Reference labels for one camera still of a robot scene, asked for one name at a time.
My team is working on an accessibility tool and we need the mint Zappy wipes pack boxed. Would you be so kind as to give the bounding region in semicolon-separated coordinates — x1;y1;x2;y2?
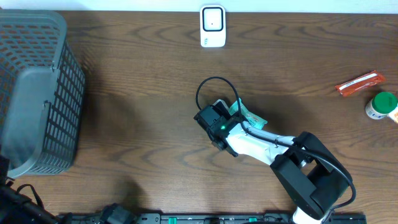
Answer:
228;99;267;129

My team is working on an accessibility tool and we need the red Top chocolate bar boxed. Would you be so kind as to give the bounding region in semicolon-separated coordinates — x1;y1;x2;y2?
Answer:
335;70;386;97

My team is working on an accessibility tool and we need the green lid jar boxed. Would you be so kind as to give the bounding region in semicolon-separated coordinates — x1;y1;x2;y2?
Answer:
365;91;397;119

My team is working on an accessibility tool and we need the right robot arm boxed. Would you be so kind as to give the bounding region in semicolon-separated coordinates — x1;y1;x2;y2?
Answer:
194;102;355;223

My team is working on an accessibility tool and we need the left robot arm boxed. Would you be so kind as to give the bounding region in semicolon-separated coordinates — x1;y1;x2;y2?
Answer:
1;156;62;224

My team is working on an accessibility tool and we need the white barcode scanner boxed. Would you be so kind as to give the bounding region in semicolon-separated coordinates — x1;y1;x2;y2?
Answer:
200;5;226;48

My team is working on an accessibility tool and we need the grey plastic mesh basket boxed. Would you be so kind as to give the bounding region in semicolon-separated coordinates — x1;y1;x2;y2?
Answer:
1;9;86;178

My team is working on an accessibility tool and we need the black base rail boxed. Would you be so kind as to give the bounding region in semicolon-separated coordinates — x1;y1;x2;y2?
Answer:
58;203;367;224

